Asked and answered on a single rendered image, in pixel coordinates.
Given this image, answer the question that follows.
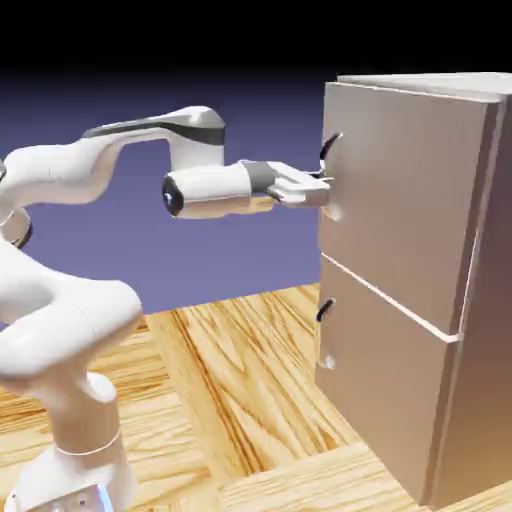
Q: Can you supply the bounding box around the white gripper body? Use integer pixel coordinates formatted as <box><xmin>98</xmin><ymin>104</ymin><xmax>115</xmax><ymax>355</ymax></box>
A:
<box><xmin>270</xmin><ymin>160</ymin><xmax>333</xmax><ymax>209</ymax></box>

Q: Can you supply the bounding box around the long curved dark handle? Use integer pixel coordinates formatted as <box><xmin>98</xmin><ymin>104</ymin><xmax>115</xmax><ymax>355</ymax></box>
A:
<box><xmin>318</xmin><ymin>132</ymin><xmax>345</xmax><ymax>222</ymax></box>

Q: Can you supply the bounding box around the large tan cabinet door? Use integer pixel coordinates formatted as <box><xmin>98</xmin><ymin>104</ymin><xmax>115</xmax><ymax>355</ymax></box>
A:
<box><xmin>317</xmin><ymin>81</ymin><xmax>500</xmax><ymax>336</ymax></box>

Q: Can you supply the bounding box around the tan wooden cabinet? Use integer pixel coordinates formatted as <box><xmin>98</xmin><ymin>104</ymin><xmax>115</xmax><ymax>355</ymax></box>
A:
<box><xmin>314</xmin><ymin>71</ymin><xmax>512</xmax><ymax>510</ymax></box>

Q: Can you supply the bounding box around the small tan cabinet door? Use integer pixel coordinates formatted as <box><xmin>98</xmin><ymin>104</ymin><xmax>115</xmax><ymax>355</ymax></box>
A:
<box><xmin>314</xmin><ymin>255</ymin><xmax>461</xmax><ymax>506</ymax></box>

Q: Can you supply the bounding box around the short curved dark handle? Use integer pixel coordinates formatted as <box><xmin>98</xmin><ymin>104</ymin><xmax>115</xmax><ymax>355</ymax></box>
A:
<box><xmin>314</xmin><ymin>298</ymin><xmax>337</xmax><ymax>370</ymax></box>

